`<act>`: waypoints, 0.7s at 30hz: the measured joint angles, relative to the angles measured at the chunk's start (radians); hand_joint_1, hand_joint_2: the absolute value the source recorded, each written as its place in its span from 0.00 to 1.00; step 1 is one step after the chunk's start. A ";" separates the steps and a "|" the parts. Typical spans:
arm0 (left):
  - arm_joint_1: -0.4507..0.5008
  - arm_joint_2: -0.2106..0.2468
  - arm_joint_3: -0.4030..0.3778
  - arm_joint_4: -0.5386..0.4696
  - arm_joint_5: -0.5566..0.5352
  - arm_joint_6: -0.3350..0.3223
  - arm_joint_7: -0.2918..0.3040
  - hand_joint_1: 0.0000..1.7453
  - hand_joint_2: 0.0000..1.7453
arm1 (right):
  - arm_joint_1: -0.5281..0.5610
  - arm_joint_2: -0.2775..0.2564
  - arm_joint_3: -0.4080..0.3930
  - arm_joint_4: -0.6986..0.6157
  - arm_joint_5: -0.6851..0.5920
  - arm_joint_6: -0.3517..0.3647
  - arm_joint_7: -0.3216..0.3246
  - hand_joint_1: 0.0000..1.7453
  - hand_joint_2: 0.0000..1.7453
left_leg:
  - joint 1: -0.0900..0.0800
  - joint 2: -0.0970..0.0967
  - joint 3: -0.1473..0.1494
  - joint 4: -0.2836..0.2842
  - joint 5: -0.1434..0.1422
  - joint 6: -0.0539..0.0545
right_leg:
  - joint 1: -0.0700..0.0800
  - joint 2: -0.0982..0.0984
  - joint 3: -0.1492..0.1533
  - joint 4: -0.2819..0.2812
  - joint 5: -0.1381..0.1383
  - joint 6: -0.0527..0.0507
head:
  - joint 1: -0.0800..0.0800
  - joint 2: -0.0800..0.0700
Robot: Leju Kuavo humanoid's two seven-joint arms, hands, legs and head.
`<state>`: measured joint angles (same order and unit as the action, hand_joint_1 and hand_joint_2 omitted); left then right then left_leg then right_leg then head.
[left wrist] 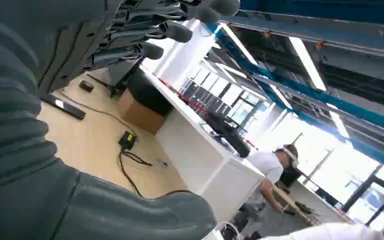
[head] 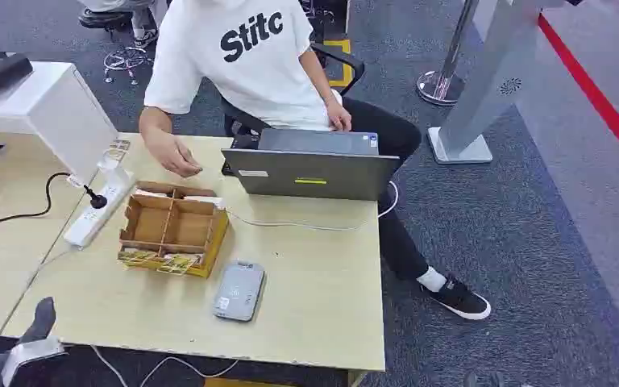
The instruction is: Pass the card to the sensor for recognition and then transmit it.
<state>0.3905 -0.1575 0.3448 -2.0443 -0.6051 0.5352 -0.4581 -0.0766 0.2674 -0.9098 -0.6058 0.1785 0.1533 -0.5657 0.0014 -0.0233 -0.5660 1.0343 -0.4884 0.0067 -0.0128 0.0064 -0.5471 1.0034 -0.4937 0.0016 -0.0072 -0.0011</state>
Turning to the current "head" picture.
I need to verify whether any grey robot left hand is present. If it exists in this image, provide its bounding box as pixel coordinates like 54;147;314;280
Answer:
19;297;57;346

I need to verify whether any person's left hand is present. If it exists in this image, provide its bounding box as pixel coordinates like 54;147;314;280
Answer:
325;98;353;134

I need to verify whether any person's right hand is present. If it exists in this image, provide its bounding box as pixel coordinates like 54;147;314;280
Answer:
145;129;204;179

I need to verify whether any white card stack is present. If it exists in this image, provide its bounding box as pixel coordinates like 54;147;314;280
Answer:
183;194;226;210

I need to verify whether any black office chair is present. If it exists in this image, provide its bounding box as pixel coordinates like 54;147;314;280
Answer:
220;42;368;141

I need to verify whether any clear plastic holder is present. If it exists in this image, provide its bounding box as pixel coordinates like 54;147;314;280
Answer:
97;153;130;177

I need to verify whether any grey laptop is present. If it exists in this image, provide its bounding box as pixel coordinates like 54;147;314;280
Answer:
220;127;402;203

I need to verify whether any wooden card box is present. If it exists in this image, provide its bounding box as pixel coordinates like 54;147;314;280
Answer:
116;180;231;279

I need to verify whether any white power strip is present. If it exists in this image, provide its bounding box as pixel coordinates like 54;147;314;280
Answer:
63;165;136;251

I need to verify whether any chrome stool base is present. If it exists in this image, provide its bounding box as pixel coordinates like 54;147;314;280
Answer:
102;46;154;87

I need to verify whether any seated person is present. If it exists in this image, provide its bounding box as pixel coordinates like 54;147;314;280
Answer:
138;0;492;322

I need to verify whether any grey floor stand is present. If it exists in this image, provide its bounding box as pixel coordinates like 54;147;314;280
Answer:
427;0;570;165

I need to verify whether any grey flat card reader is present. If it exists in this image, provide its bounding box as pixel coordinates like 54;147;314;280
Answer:
212;260;267;323

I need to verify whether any black device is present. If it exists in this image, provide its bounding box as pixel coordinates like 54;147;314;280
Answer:
0;52;35;95

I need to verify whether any black plug with cable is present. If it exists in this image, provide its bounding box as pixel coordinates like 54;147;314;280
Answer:
0;171;110;225

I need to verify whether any chrome stanchion post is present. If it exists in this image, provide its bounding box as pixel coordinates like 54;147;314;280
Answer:
415;0;483;106

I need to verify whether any white laptop cable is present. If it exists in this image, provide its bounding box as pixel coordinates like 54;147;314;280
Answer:
226;181;401;233

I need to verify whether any white cable under desk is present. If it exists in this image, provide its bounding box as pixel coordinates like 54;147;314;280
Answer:
89;345;240;387

